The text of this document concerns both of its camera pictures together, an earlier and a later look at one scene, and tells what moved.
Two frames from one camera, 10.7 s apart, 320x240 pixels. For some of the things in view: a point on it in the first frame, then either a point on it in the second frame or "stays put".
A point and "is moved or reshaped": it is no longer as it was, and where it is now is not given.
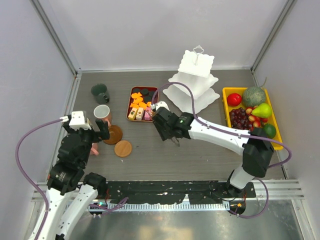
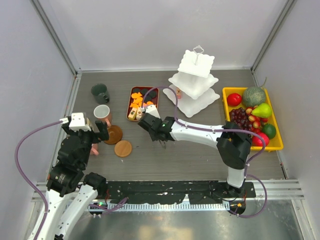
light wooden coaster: (123, 148) stays put
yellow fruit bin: (227, 91) stays put
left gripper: (102, 126) stays put
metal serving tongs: (175, 139) is moved or reshaped
